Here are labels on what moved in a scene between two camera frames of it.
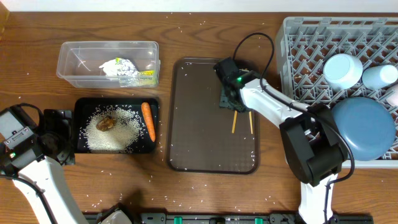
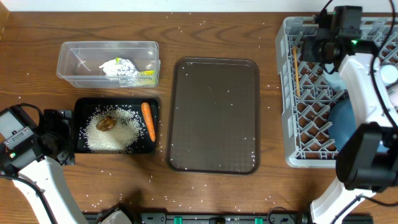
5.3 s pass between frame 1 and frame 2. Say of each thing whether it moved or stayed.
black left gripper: stayed
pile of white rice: stayed
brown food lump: stayed
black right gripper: moved
